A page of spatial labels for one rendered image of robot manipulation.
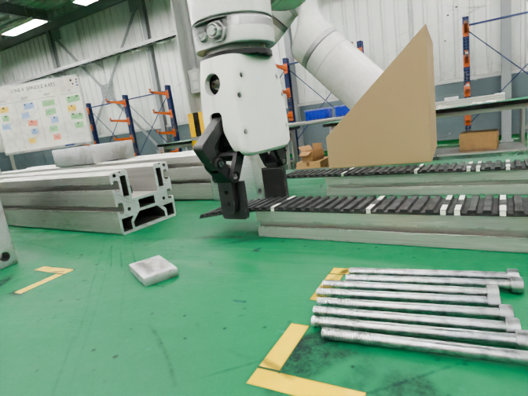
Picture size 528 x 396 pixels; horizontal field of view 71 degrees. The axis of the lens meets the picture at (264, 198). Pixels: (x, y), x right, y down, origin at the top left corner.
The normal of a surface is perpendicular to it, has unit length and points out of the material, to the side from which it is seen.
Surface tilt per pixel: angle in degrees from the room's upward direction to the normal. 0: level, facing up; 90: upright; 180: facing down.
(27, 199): 90
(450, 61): 90
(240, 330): 0
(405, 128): 90
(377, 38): 90
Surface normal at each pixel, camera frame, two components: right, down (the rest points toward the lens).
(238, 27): 0.18, 0.17
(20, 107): -0.14, 0.22
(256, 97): 0.84, 0.00
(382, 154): -0.44, 0.24
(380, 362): -0.14, -0.97
